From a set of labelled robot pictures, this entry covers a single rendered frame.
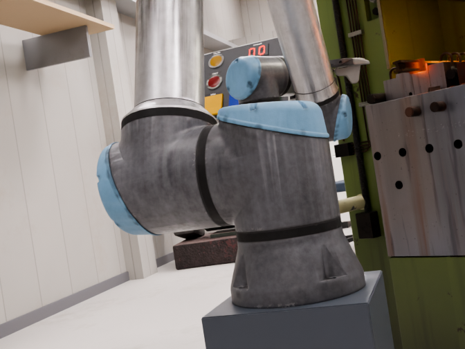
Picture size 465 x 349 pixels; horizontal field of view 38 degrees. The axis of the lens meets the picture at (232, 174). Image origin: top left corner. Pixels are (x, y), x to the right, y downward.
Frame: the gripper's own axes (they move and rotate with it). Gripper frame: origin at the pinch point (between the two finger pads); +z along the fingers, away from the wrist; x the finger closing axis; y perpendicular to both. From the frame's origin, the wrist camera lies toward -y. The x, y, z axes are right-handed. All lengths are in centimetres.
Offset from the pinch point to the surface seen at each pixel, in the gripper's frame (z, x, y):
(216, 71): 15, -65, -13
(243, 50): 22, -57, -18
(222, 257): 243, -352, 93
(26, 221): 61, -332, 32
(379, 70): 47, -23, -3
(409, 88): 33.0, -4.2, 5.6
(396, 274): 27, -14, 58
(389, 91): 33.0, -11.1, 5.3
